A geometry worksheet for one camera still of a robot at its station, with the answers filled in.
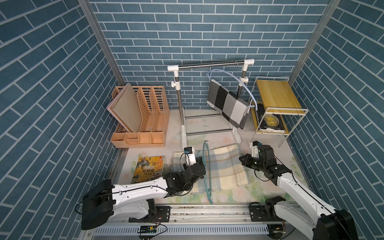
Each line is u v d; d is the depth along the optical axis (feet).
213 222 2.38
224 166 2.92
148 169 2.90
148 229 2.36
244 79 2.65
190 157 2.20
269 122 2.93
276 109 2.50
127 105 3.22
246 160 2.42
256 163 2.34
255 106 2.58
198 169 1.87
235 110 2.90
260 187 2.72
